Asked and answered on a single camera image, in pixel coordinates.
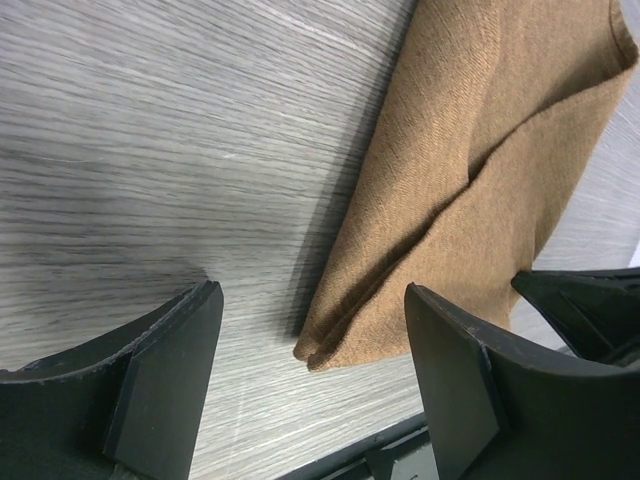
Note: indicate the brown cloth napkin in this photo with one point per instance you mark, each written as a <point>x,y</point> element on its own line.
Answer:
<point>491,116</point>

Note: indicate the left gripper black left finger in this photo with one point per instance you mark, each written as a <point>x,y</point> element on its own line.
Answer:
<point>124,405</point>

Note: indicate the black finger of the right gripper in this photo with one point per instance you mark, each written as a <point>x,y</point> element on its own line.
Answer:
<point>596,313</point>

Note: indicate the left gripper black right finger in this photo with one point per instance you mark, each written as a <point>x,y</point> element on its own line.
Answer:
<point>499,406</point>

